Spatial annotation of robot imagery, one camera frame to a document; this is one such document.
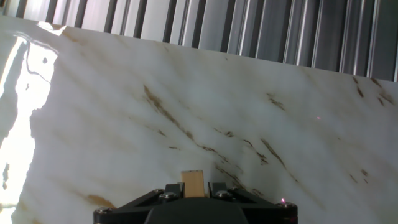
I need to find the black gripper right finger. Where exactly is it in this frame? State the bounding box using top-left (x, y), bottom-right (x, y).
top-left (206, 182), bottom-right (299, 216)

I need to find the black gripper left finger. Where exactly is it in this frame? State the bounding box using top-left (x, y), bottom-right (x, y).
top-left (93, 182), bottom-right (186, 219)

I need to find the light wooden jenga block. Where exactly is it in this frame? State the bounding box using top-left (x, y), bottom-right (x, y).
top-left (180, 169), bottom-right (206, 198)

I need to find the white marble pattern mat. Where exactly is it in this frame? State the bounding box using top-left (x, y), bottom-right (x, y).
top-left (0, 15), bottom-right (398, 224)

